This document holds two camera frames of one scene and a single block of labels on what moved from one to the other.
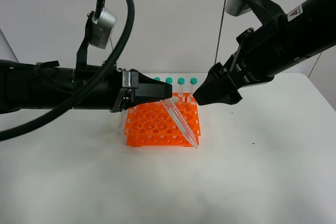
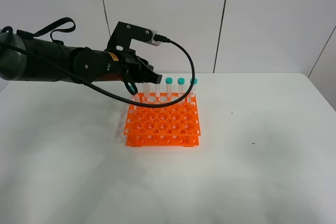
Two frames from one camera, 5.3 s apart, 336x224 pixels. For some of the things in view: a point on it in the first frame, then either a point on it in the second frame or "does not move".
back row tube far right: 193,82 does not move
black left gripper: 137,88 -> 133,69
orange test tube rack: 151,125 does not move
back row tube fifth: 181,82 does not move
